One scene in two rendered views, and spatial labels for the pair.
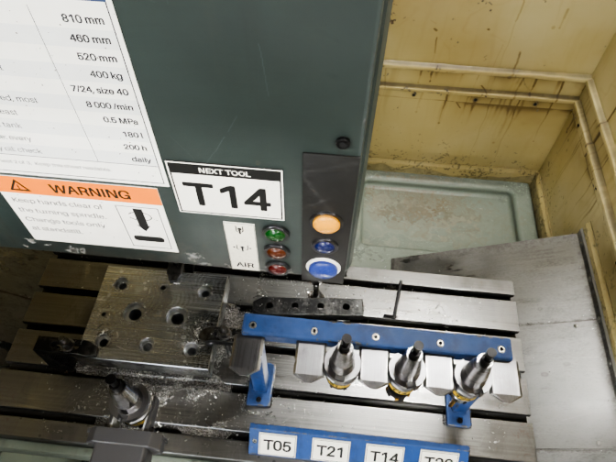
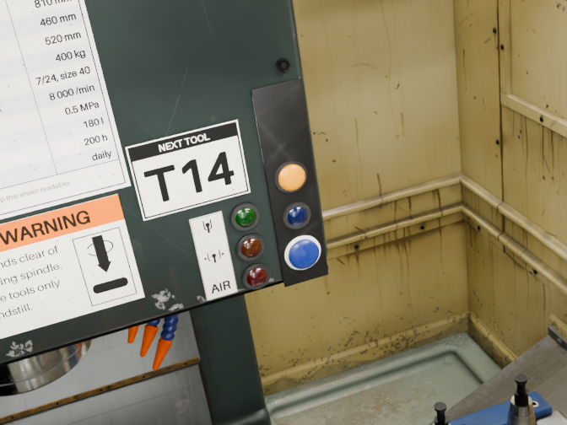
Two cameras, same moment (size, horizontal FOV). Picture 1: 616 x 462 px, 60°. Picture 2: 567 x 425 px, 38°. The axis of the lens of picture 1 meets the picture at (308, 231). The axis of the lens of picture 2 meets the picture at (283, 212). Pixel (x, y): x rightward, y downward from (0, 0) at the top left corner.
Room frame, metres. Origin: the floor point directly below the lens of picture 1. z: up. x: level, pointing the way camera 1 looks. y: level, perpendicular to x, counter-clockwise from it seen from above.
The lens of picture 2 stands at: (-0.35, 0.20, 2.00)
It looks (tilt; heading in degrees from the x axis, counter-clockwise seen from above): 27 degrees down; 342
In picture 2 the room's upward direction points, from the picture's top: 9 degrees counter-clockwise
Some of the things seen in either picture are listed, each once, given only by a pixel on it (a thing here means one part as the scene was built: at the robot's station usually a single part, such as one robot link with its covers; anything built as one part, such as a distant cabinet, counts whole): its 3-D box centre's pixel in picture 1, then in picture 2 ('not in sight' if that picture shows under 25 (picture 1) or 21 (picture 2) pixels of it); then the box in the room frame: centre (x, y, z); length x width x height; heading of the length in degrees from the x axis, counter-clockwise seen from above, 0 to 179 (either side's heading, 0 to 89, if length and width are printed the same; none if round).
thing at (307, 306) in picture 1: (307, 312); not in sight; (0.57, 0.00, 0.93); 0.26 x 0.05 x 0.06; 90
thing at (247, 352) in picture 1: (246, 356); not in sight; (0.34, 0.10, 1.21); 0.07 x 0.05 x 0.01; 176
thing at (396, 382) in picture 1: (406, 371); not in sight; (0.32, -0.17, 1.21); 0.06 x 0.06 x 0.03
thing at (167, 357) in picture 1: (157, 319); not in sight; (0.52, 0.34, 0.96); 0.29 x 0.23 x 0.05; 86
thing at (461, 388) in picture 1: (471, 378); not in sight; (0.31, -0.28, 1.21); 0.06 x 0.06 x 0.03
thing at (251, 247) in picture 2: (276, 252); (251, 247); (0.29, 0.03, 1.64); 0.02 x 0.01 x 0.02; 86
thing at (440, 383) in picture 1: (438, 375); not in sight; (0.32, -0.23, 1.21); 0.07 x 0.05 x 0.01; 176
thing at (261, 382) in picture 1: (257, 360); not in sight; (0.40, 0.10, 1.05); 0.10 x 0.05 x 0.30; 176
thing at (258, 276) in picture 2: (277, 269); (256, 277); (0.29, 0.03, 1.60); 0.02 x 0.01 x 0.02; 86
